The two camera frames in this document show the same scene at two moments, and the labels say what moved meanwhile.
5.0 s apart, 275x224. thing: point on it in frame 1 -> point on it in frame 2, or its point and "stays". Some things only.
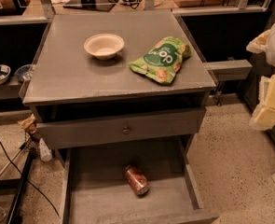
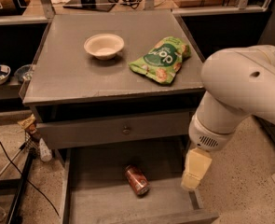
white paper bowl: [104, 46] stays
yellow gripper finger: [272, 91] -> [198, 162]
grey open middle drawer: [95, 189] stays
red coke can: [137, 179] stays
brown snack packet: [28, 123] stays
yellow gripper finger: [264, 119] -> [190, 181]
